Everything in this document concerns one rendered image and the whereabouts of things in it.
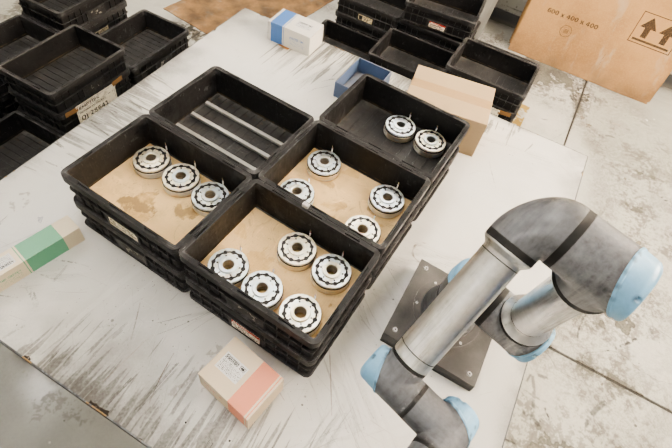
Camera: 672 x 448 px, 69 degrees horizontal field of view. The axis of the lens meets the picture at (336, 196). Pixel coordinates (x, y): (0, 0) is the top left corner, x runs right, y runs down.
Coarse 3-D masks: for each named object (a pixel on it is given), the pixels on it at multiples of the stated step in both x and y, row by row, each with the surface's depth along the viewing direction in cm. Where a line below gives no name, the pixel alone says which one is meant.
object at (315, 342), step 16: (240, 192) 128; (272, 192) 130; (224, 208) 124; (304, 208) 127; (208, 224) 121; (192, 240) 117; (352, 240) 123; (208, 272) 113; (368, 272) 118; (224, 288) 112; (352, 288) 114; (256, 304) 109; (272, 320) 108; (336, 320) 111; (304, 336) 106; (320, 336) 106
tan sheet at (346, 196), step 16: (304, 160) 152; (288, 176) 147; (304, 176) 147; (352, 176) 150; (320, 192) 144; (336, 192) 145; (352, 192) 146; (368, 192) 147; (320, 208) 141; (336, 208) 141; (352, 208) 142; (368, 208) 143; (384, 224) 140
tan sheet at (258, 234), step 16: (256, 208) 138; (240, 224) 134; (256, 224) 135; (272, 224) 135; (224, 240) 130; (240, 240) 131; (256, 240) 131; (272, 240) 132; (208, 256) 127; (256, 256) 128; (272, 256) 129; (272, 272) 126; (288, 272) 126; (304, 272) 127; (352, 272) 129; (240, 288) 122; (288, 288) 124; (304, 288) 124; (320, 304) 122; (336, 304) 122
